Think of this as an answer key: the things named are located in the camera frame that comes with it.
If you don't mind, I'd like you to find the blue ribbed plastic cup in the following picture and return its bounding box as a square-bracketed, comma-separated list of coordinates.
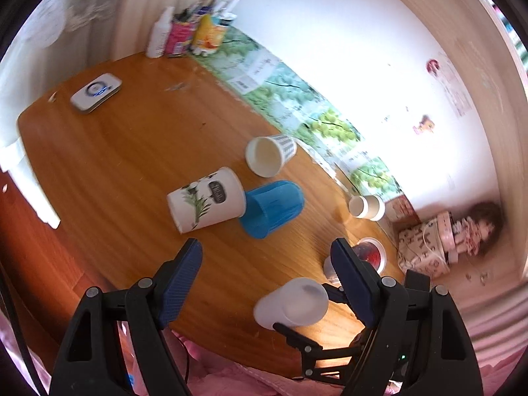
[238, 180, 306, 239]

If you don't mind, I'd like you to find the pink pen holder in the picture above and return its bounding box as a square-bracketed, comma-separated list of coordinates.
[166, 18, 199, 58]

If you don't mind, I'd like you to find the bunch of pens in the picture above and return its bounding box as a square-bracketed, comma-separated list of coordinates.
[173, 0, 241, 25]

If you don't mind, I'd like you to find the white panel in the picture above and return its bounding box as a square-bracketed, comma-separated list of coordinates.
[0, 139, 61, 230]

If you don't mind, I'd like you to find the white plastic bottle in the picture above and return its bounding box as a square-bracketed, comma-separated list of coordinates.
[146, 7, 176, 59]

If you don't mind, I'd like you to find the black cable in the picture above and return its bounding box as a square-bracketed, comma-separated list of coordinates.
[0, 262, 47, 396]

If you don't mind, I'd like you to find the frosted plastic cup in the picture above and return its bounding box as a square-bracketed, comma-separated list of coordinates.
[253, 277, 329, 331]

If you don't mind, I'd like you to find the white device with blue ring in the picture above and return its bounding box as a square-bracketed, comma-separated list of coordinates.
[70, 73, 123, 115]

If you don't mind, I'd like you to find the striped paper cup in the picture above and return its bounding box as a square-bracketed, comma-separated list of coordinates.
[245, 134, 298, 178]

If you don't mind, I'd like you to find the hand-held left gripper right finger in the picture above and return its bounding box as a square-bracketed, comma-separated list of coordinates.
[330, 237, 484, 396]

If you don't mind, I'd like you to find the white cup with plant print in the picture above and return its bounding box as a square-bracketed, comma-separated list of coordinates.
[166, 167, 247, 234]

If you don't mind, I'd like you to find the doll with dark hair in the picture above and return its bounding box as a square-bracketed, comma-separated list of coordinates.
[437, 200, 505, 264]

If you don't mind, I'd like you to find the patterned gift box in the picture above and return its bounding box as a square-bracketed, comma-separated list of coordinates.
[397, 222, 451, 276]

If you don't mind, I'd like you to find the cartoon wall sticker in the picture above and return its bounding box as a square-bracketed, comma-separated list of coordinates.
[413, 115, 436, 135]

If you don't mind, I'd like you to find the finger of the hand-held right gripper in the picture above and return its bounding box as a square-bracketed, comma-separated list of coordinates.
[272, 322, 366, 385]
[321, 282, 351, 304]

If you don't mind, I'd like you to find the small white paper cup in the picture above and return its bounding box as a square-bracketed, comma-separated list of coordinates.
[347, 194, 386, 222]

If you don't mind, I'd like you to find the clear cup with red bottom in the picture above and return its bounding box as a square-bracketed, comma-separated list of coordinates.
[323, 236, 387, 288]

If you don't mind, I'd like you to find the pink cloth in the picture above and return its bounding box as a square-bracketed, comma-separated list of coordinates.
[165, 328, 359, 396]

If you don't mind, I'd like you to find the green leafy wall poster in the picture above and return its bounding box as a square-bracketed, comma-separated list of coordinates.
[192, 25, 404, 199]

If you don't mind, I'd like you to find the yellow pen holder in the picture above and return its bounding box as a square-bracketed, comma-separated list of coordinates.
[191, 14, 229, 56]

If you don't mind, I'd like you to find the white lace curtain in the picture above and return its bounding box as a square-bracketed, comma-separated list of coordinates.
[16, 0, 128, 56]

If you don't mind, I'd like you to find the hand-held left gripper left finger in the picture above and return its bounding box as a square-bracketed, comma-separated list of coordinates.
[49, 238, 203, 396]

